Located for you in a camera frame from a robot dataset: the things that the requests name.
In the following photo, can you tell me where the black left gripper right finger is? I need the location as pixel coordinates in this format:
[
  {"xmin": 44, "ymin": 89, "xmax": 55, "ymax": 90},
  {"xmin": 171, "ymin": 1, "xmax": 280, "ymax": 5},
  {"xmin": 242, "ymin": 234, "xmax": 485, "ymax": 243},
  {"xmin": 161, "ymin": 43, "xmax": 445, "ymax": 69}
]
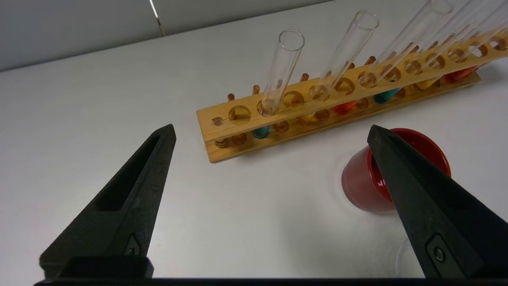
[{"xmin": 367, "ymin": 125, "xmax": 508, "ymax": 278}]

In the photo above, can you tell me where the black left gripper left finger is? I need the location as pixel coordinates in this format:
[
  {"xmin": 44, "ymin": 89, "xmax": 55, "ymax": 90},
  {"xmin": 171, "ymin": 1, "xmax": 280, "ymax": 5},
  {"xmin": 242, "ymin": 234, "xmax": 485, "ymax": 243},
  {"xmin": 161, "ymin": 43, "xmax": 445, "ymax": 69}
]
[{"xmin": 39, "ymin": 124, "xmax": 177, "ymax": 278}]

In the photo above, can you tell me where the test tube with blue pigment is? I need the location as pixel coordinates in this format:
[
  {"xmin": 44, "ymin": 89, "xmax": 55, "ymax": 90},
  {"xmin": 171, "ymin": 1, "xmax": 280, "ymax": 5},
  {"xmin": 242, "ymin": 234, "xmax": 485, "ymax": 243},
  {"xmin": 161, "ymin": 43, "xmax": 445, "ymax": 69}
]
[
  {"xmin": 254, "ymin": 29, "xmax": 305, "ymax": 139},
  {"xmin": 375, "ymin": 0, "xmax": 489, "ymax": 104}
]

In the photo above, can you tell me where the test tube with yellow pigment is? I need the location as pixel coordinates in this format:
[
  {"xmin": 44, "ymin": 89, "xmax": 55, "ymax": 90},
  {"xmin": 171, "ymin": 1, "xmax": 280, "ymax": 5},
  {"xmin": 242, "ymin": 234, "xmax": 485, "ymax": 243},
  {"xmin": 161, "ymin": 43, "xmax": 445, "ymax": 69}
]
[
  {"xmin": 415, "ymin": 0, "xmax": 508, "ymax": 90},
  {"xmin": 302, "ymin": 10, "xmax": 379, "ymax": 124}
]

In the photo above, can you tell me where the wooden test tube rack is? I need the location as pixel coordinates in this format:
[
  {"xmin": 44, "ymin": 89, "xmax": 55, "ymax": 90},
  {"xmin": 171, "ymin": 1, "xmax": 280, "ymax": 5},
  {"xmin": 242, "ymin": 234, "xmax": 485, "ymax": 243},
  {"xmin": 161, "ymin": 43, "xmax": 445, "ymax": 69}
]
[{"xmin": 196, "ymin": 28, "xmax": 508, "ymax": 163}]

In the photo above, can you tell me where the test tube with red pigment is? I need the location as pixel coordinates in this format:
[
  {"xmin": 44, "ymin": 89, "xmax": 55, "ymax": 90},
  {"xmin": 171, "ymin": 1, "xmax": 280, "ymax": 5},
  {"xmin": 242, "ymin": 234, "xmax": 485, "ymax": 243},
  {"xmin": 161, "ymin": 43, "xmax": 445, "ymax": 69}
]
[
  {"xmin": 444, "ymin": 8, "xmax": 508, "ymax": 82},
  {"xmin": 334, "ymin": 0, "xmax": 454, "ymax": 116}
]

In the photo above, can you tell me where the clear glass beaker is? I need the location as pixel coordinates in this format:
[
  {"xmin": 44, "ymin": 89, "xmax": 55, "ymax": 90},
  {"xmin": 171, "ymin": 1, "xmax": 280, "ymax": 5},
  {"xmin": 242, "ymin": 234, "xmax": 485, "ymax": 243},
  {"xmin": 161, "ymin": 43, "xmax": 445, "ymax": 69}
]
[{"xmin": 396, "ymin": 238, "xmax": 427, "ymax": 278}]

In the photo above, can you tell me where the red plastic cup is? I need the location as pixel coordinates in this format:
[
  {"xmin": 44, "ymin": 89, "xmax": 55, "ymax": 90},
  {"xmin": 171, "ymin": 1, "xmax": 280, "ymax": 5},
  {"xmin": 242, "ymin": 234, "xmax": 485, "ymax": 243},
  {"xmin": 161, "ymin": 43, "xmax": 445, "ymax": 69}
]
[{"xmin": 341, "ymin": 128, "xmax": 452, "ymax": 215}]

